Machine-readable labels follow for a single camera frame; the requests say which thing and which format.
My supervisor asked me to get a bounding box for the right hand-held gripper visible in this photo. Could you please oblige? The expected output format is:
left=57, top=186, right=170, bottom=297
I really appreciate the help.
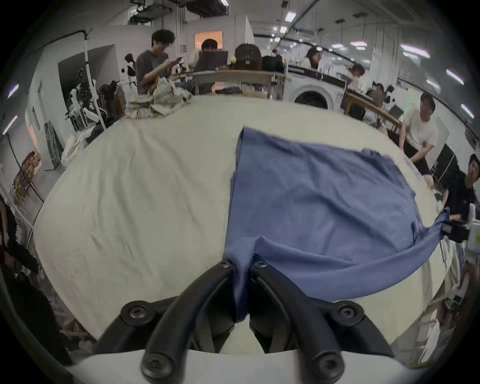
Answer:
left=438, top=203, right=480, bottom=256

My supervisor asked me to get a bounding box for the wooden table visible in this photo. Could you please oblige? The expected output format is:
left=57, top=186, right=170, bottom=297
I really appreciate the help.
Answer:
left=343, top=92, right=404, bottom=132
left=172, top=69, right=287, bottom=100

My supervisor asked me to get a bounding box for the blue shirt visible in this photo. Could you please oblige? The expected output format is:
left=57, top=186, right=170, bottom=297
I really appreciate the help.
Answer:
left=224, top=126, right=449, bottom=323

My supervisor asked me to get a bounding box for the white robot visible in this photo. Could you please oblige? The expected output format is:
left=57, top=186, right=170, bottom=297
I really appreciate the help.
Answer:
left=64, top=83, right=106, bottom=130

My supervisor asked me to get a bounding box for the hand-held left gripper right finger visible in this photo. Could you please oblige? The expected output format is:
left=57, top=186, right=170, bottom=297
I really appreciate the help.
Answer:
left=249, top=260, right=394, bottom=381

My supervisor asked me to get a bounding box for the pile of patterned cloths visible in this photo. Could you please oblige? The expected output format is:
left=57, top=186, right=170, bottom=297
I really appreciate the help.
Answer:
left=125, top=77, right=194, bottom=120

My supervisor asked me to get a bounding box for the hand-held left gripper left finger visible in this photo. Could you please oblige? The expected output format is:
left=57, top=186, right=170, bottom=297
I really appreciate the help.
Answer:
left=92, top=259, right=237, bottom=381

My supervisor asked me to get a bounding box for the white washing machine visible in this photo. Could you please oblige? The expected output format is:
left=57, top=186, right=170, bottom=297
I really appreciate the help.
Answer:
left=285, top=71, right=347, bottom=110

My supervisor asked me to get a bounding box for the dark brown backpack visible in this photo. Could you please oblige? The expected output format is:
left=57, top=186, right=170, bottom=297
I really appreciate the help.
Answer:
left=234, top=43, right=263, bottom=70

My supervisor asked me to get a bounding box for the bed with beige sheet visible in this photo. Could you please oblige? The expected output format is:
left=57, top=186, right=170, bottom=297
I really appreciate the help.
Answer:
left=34, top=94, right=456, bottom=355

